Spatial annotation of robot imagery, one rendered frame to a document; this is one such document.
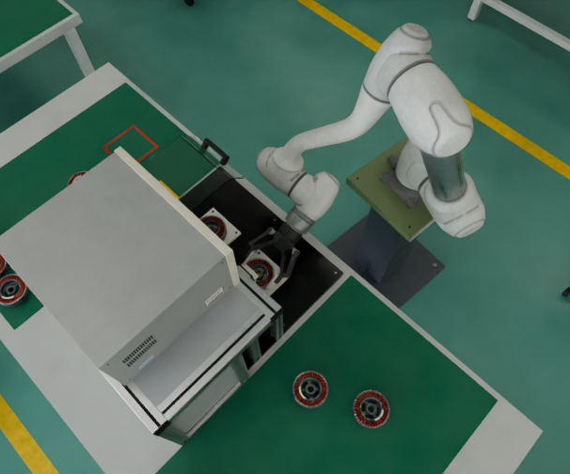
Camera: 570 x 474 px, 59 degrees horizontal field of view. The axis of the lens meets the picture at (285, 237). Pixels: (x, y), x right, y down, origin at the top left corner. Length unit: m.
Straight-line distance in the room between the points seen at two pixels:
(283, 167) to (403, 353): 0.72
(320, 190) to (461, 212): 0.45
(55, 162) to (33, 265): 0.95
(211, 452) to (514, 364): 1.56
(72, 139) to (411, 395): 1.61
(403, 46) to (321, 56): 2.24
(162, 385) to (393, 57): 0.96
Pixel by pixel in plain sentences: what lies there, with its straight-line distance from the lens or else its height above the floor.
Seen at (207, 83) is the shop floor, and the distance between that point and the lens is 3.34.
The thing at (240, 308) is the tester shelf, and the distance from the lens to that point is 1.36.
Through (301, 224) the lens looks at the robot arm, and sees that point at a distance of 1.64.
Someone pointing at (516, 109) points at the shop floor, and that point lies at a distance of 3.45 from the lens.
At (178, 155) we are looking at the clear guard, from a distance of 1.68.
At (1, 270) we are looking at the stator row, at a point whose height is 0.78.
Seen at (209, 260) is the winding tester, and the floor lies 1.32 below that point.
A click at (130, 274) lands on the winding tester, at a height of 1.32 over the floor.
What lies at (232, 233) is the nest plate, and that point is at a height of 0.78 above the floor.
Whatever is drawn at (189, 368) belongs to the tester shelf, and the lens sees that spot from 1.33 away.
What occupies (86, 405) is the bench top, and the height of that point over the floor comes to 0.75.
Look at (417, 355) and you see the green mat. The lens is 1.74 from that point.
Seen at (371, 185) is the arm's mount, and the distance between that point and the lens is 1.94.
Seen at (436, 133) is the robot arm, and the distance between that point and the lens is 1.15.
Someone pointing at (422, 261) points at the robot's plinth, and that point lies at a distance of 2.69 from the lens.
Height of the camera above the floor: 2.40
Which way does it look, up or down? 64 degrees down
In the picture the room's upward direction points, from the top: 1 degrees counter-clockwise
